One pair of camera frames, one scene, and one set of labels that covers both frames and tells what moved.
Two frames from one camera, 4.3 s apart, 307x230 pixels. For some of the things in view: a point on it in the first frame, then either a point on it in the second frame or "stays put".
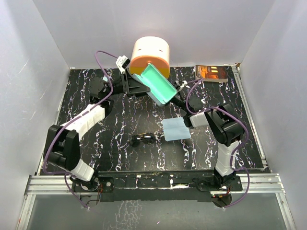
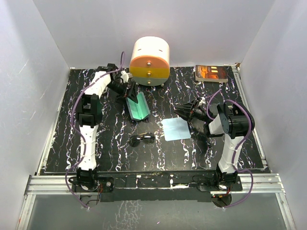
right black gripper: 173,97 to 184,110
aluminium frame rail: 258,184 stays put
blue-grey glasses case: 161,88 to 140,110
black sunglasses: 147,138 stays put
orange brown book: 212,73 stays put
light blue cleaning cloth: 175,129 stays put
